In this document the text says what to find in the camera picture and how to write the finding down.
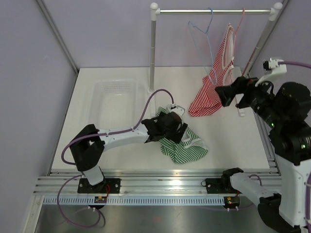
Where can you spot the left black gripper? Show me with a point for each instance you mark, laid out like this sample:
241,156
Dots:
175,136

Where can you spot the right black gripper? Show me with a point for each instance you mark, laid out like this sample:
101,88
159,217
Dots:
240,84

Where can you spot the green striped tank top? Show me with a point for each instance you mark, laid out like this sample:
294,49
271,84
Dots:
191,148

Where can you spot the blue wire hanger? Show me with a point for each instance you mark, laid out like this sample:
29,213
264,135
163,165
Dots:
193,26

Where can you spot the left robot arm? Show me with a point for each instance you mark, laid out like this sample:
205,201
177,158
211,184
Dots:
88,146

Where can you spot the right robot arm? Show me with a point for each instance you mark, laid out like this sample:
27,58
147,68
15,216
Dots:
284,112

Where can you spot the red striped tank top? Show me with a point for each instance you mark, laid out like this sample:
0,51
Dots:
207,101

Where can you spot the clear plastic basket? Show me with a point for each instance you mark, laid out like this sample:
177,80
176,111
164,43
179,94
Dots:
114,104

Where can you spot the silver clothes rack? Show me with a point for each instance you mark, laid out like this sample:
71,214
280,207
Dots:
273,13

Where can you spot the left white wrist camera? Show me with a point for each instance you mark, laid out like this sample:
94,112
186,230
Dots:
176,109

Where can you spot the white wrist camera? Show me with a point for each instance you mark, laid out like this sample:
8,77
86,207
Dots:
176,109
274,69

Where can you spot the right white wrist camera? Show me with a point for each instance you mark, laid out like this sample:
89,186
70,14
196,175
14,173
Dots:
274,69

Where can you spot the aluminium mounting rail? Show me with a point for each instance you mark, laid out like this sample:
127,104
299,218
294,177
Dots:
168,182

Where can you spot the pink wire hanger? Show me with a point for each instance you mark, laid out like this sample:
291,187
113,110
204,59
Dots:
237,30

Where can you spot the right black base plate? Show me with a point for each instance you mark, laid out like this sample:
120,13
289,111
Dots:
214,186

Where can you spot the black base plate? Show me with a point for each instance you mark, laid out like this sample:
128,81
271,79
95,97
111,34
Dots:
112,185
214,186

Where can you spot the white slotted cable duct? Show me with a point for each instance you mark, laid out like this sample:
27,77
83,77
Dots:
138,201

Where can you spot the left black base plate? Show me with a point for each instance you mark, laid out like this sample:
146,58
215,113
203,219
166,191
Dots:
112,185

